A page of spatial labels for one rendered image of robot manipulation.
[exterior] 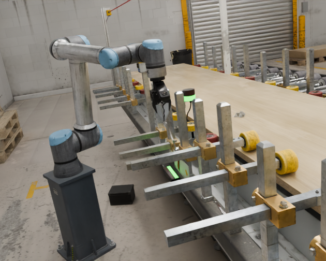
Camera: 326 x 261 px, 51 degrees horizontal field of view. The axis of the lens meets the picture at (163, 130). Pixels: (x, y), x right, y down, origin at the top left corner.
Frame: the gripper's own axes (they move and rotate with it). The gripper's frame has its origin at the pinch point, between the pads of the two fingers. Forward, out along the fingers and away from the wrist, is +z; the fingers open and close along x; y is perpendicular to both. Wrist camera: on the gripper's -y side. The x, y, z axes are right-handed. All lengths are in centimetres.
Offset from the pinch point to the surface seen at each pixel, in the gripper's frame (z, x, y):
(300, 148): 11, -44, -42
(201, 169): 15.8, -6.1, -29.9
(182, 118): 0.1, -7.9, -5.2
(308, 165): 11, -37, -57
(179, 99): -9.4, -7.5, -5.1
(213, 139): 11.2, -19.9, -11.3
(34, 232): 101, 93, 106
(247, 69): 7, -116, 137
